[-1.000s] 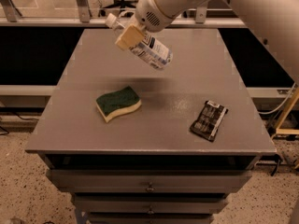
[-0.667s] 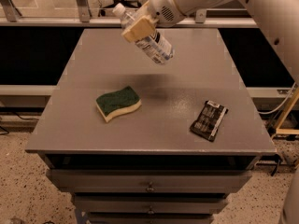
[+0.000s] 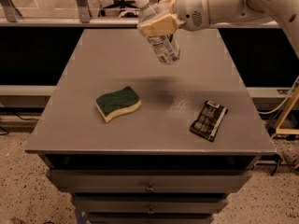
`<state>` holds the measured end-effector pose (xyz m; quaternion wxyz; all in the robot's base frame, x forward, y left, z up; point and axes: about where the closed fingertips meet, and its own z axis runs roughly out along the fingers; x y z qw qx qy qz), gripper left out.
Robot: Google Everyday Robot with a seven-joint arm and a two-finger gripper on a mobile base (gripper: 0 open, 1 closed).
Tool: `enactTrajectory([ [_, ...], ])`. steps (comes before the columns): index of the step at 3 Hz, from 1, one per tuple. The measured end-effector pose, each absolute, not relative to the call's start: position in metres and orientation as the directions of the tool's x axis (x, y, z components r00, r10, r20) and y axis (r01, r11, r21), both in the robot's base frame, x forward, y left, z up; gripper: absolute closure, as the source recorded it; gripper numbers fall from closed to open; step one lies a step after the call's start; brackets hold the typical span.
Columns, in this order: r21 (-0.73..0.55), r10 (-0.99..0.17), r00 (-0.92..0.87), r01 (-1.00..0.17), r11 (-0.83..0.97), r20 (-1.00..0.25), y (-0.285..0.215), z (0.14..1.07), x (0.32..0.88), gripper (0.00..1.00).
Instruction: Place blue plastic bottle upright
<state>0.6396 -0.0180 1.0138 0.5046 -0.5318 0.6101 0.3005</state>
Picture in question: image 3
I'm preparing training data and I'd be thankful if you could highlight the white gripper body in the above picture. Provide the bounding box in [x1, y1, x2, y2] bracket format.
[175, 0, 209, 31]

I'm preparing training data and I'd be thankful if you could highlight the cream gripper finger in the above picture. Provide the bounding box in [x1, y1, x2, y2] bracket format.
[137, 13, 179, 37]
[154, 0, 177, 15]

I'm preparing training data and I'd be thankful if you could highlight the clear plastic water bottle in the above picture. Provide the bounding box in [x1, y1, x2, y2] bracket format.
[135, 0, 180, 64]

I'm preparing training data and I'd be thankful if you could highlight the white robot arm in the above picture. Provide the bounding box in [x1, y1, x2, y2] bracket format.
[137, 0, 299, 53]

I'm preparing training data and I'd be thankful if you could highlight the green and yellow sponge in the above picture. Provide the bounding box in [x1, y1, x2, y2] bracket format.
[95, 86, 141, 122]

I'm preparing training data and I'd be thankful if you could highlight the black snack packet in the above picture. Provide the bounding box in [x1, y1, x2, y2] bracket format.
[190, 100, 228, 142]

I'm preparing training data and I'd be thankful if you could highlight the grey drawer cabinet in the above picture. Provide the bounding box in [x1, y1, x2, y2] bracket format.
[26, 29, 275, 224]

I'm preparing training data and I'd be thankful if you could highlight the grey metal railing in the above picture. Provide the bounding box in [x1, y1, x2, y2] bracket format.
[0, 0, 281, 29]

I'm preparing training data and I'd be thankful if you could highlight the top drawer knob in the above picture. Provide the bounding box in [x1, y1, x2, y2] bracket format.
[145, 182, 155, 193]

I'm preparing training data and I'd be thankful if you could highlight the drawer knob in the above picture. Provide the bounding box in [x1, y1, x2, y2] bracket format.
[145, 182, 155, 193]
[147, 206, 155, 215]

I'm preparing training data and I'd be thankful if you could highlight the yellow wooden frame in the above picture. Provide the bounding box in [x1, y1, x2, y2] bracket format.
[271, 87, 299, 138]

